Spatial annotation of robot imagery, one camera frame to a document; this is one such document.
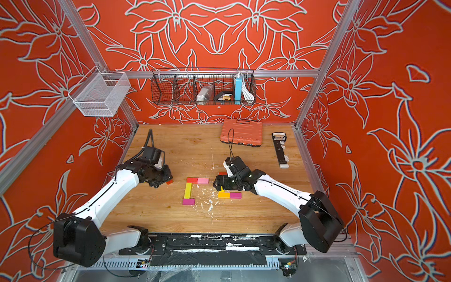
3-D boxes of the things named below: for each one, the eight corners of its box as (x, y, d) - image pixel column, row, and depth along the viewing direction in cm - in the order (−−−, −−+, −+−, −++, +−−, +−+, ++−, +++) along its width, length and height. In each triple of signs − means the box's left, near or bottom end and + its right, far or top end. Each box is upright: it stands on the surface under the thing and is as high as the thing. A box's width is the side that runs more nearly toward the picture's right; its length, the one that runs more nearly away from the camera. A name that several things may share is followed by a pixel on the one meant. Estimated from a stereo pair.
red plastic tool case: (219, 143, 111) (219, 138, 107) (224, 123, 123) (224, 117, 119) (260, 148, 108) (261, 143, 104) (261, 127, 120) (262, 122, 116)
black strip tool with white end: (279, 168, 100) (280, 166, 98) (271, 134, 117) (272, 132, 115) (295, 168, 100) (296, 166, 98) (284, 134, 117) (285, 132, 115)
